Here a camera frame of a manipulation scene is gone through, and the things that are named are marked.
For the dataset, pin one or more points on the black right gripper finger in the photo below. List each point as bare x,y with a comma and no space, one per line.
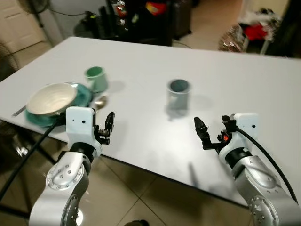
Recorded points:
228,123
202,129

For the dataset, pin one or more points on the red cloth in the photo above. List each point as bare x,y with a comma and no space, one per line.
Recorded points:
256,32

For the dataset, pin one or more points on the dark cabinet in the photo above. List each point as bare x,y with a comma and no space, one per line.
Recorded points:
288,28

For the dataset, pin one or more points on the woven wicker basket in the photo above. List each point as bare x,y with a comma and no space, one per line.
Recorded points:
231,38

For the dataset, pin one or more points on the white panel door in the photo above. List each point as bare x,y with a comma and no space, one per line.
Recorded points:
19,26

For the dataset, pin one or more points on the red packet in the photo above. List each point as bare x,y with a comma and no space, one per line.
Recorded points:
156,7

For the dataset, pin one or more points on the grey ceramic mug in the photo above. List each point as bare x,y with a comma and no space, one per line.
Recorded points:
179,94

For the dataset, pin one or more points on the golden metal spoon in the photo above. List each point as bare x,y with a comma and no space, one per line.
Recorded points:
100,101

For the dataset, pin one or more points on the silver metal utensil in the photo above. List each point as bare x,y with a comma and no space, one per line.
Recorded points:
19,111

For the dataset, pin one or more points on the black storage shelf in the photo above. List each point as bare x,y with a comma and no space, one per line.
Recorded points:
136,26

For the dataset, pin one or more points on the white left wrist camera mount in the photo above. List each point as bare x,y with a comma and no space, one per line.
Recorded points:
80,123

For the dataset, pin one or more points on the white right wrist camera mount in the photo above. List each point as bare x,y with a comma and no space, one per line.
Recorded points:
247,129

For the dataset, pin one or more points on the black metal table frame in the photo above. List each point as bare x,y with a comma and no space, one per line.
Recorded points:
26,141

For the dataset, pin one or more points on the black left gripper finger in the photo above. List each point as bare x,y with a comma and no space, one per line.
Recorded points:
109,122
98,121

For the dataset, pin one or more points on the cream ceramic bowl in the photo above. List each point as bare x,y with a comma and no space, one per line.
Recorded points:
49,100

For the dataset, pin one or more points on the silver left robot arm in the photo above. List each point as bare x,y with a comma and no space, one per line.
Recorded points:
63,176

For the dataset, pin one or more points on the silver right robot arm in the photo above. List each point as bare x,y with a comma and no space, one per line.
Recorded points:
258,181

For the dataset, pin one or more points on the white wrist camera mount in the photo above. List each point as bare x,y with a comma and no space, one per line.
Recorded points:
80,123
247,129

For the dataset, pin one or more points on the dark robot foot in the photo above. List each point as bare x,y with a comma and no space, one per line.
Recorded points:
136,223

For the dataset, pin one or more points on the standing electric fan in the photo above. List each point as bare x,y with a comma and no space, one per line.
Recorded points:
34,5

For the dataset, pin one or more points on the green ceramic mug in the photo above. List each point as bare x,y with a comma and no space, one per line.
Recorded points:
98,80

